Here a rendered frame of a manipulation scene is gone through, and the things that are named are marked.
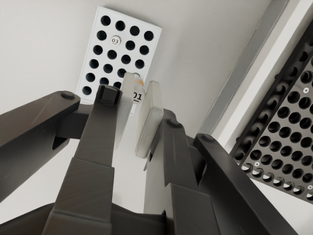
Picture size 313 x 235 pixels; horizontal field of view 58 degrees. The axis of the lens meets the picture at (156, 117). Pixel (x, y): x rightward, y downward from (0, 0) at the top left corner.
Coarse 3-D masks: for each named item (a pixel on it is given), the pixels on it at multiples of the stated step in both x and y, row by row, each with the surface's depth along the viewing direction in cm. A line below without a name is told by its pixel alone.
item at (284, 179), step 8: (248, 160) 31; (264, 168) 32; (248, 176) 32; (256, 176) 32; (272, 176) 32; (280, 176) 32; (272, 184) 32; (280, 184) 32; (296, 184) 32; (288, 192) 33; (296, 192) 33; (304, 192) 33; (304, 200) 33; (312, 200) 33
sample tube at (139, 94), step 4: (136, 80) 24; (140, 80) 24; (136, 84) 22; (140, 84) 23; (136, 88) 21; (140, 88) 21; (136, 92) 21; (140, 92) 21; (144, 92) 22; (136, 96) 21; (140, 96) 21; (144, 96) 21; (136, 100) 21; (140, 100) 21
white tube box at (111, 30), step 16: (96, 16) 35; (112, 16) 35; (128, 16) 35; (96, 32) 36; (112, 32) 36; (128, 32) 36; (144, 32) 36; (160, 32) 36; (96, 48) 39; (112, 48) 37; (128, 48) 38; (144, 48) 40; (96, 64) 40; (112, 64) 37; (128, 64) 37; (144, 64) 38; (80, 80) 38; (96, 80) 38; (112, 80) 38; (144, 80) 38; (80, 96) 39
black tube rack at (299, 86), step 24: (312, 24) 30; (312, 48) 30; (288, 72) 31; (312, 72) 28; (288, 96) 32; (312, 96) 29; (264, 120) 33; (288, 120) 30; (312, 120) 30; (240, 144) 34; (264, 144) 31; (288, 144) 31; (312, 144) 31; (288, 168) 35; (312, 168) 32; (312, 192) 36
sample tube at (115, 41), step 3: (114, 36) 35; (117, 36) 35; (111, 39) 35; (114, 39) 35; (117, 39) 35; (120, 39) 36; (111, 42) 35; (114, 42) 35; (117, 42) 35; (114, 45) 35; (117, 45) 35
